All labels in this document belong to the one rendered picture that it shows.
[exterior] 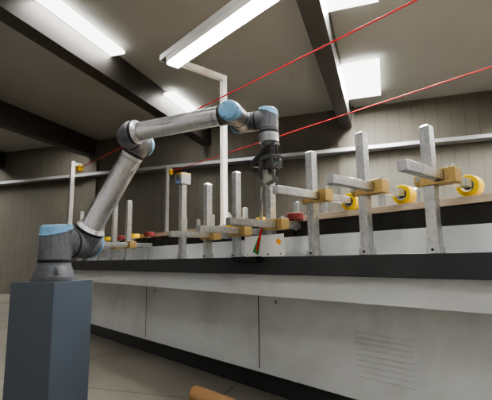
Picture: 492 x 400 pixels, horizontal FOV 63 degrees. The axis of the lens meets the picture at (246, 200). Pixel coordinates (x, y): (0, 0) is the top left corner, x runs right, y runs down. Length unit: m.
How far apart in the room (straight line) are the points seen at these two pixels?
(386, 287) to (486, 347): 0.37
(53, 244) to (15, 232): 8.71
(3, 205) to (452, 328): 10.42
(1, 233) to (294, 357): 9.61
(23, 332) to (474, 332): 1.82
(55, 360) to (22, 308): 0.28
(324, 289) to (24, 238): 9.35
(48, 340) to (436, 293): 1.55
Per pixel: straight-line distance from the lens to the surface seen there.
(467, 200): 1.63
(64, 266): 2.10
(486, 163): 7.47
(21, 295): 2.12
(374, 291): 1.56
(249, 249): 1.96
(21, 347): 2.13
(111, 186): 2.15
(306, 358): 2.07
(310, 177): 1.73
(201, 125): 1.82
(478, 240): 1.62
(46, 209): 10.20
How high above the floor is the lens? 0.68
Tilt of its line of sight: 9 degrees up
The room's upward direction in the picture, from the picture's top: 1 degrees counter-clockwise
